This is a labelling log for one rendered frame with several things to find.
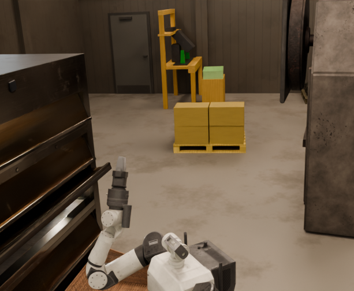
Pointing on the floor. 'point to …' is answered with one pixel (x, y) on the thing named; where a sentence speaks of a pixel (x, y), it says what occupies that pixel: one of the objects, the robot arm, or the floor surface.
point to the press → (332, 109)
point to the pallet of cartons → (209, 126)
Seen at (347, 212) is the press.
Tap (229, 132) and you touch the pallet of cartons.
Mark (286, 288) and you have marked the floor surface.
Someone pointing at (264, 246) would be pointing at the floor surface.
